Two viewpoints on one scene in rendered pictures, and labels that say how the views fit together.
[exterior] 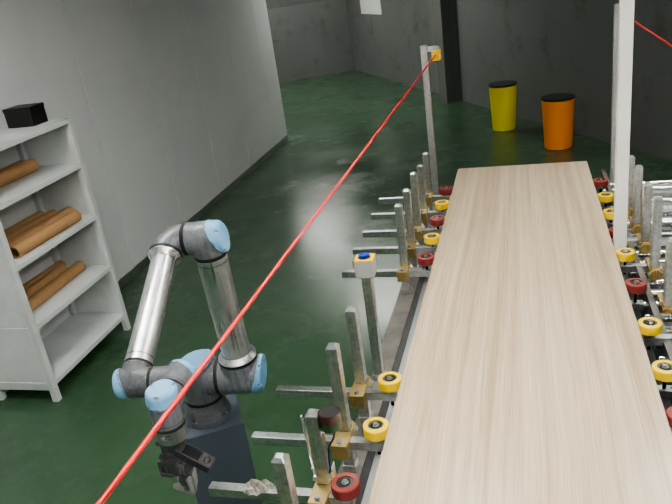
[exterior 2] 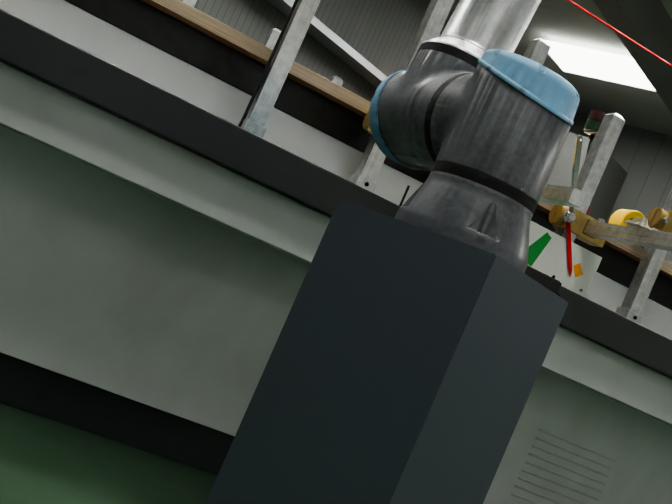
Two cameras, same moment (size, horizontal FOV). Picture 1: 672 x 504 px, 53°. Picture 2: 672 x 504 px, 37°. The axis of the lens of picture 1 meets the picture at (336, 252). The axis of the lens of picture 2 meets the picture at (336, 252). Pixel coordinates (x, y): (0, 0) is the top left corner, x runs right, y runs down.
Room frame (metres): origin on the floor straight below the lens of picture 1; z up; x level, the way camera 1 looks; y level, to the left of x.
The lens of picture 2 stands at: (3.29, 1.56, 0.48)
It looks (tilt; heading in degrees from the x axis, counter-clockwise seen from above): 2 degrees up; 230
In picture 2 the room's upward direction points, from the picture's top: 24 degrees clockwise
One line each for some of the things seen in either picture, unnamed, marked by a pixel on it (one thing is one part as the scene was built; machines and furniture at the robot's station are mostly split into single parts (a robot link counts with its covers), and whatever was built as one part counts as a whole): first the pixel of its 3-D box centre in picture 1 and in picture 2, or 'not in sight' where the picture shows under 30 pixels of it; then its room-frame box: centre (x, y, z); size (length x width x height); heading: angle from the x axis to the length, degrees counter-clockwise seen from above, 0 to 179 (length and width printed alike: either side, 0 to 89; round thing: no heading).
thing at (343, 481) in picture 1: (347, 496); not in sight; (1.46, 0.07, 0.85); 0.08 x 0.08 x 0.11
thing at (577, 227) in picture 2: (324, 492); (577, 224); (1.50, 0.13, 0.84); 0.14 x 0.06 x 0.05; 163
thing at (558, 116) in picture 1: (558, 121); not in sight; (7.44, -2.69, 0.29); 0.36 x 0.36 x 0.57
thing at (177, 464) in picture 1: (175, 454); not in sight; (1.61, 0.54, 0.96); 0.09 x 0.08 x 0.12; 73
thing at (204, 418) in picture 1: (206, 404); (470, 217); (2.32, 0.61, 0.65); 0.19 x 0.19 x 0.10
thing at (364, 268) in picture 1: (365, 266); not in sight; (2.25, -0.10, 1.18); 0.07 x 0.07 x 0.08; 73
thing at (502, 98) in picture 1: (503, 106); not in sight; (8.62, -2.41, 0.29); 0.36 x 0.36 x 0.59
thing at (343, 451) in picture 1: (344, 438); not in sight; (1.74, 0.06, 0.83); 0.14 x 0.06 x 0.05; 163
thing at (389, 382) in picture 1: (391, 390); not in sight; (1.93, -0.12, 0.85); 0.08 x 0.08 x 0.11
